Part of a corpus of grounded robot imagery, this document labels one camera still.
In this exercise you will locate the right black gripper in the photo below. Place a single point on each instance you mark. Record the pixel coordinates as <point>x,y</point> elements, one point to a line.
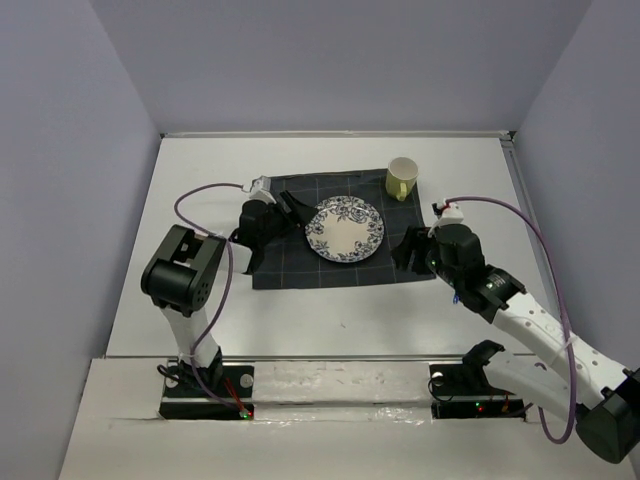
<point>417,237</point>

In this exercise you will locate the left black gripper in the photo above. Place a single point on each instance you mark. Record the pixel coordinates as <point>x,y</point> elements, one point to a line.
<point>298,214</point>

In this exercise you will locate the blue white patterned plate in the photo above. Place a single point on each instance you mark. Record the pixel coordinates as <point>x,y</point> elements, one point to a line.
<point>345,229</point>

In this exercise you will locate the dark grey checked cloth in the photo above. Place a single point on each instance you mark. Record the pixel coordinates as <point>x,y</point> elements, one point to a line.
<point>289,261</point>

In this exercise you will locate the pale yellow cup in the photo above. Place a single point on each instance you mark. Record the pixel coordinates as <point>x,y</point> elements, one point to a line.
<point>401,177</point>

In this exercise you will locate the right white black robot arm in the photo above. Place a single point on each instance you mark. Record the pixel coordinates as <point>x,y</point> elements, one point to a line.
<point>570,379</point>

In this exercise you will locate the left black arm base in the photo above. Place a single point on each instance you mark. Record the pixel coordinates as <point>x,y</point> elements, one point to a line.
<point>183,398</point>

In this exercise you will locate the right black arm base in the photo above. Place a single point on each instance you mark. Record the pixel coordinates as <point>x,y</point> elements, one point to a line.
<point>461,390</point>

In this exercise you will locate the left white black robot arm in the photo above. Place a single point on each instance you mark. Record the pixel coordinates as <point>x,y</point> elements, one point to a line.
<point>189,278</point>

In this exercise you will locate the white foam strip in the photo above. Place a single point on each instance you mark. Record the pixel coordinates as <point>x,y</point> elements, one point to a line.
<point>332,382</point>

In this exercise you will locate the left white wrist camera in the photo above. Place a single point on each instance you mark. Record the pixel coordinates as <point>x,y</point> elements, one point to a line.
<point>259,189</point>

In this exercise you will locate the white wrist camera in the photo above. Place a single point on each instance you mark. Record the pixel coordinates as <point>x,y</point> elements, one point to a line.
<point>446,213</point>
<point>259,189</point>

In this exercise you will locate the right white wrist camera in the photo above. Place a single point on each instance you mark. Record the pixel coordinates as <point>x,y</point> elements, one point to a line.
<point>446,213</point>

